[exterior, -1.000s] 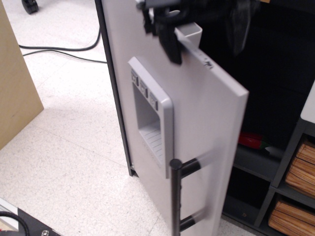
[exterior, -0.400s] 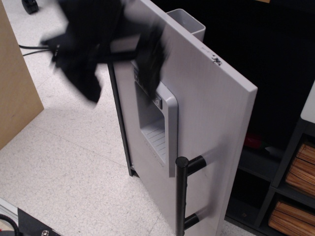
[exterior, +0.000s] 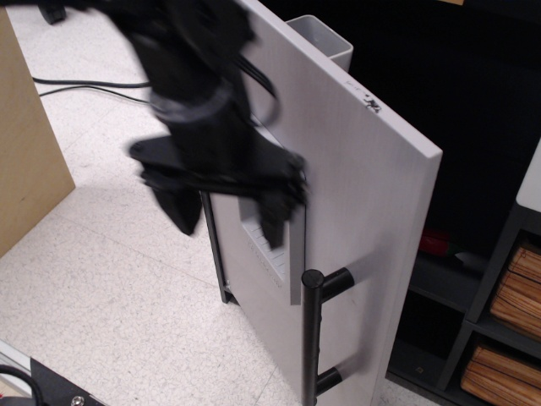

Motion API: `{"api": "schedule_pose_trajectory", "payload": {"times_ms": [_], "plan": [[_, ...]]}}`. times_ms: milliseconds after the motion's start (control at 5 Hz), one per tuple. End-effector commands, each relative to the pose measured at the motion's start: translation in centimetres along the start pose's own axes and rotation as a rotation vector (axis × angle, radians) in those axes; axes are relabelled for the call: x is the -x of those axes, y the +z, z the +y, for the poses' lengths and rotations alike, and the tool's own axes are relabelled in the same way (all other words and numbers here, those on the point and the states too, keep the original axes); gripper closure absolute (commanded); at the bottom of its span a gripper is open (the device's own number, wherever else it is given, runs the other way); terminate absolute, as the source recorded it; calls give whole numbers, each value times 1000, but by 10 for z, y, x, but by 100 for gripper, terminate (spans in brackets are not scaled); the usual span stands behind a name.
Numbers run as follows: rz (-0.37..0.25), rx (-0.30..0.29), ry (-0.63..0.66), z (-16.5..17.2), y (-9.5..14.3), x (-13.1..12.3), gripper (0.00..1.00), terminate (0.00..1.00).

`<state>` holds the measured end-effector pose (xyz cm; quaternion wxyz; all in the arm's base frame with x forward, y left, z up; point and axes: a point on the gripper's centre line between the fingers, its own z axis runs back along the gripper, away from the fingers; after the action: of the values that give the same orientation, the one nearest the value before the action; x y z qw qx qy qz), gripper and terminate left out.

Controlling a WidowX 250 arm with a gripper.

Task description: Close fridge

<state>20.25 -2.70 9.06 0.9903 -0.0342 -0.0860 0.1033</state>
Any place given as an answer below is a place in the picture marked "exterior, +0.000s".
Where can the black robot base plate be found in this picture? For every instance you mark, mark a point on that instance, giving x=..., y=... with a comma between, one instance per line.
x=57, y=390

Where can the upper woven storage basket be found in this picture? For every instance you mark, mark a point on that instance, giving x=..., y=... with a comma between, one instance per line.
x=516, y=302

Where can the grey toy fridge door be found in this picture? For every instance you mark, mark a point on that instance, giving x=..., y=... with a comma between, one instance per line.
x=370, y=177

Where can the black caster wheel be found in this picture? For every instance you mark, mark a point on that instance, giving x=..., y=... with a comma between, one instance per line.
x=53, y=14

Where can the brown wooden board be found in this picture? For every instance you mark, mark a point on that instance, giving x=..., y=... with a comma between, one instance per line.
x=34, y=175

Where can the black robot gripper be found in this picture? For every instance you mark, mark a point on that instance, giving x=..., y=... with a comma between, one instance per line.
x=212, y=147

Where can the dark grey fridge cabinet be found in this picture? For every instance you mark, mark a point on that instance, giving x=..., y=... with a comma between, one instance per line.
x=468, y=81

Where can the red toy chili pepper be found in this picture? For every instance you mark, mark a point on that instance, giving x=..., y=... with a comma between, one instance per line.
x=438, y=243

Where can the white counter top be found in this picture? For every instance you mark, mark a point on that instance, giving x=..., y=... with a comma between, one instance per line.
x=529, y=194

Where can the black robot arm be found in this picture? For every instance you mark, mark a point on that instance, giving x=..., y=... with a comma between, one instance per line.
x=192, y=55

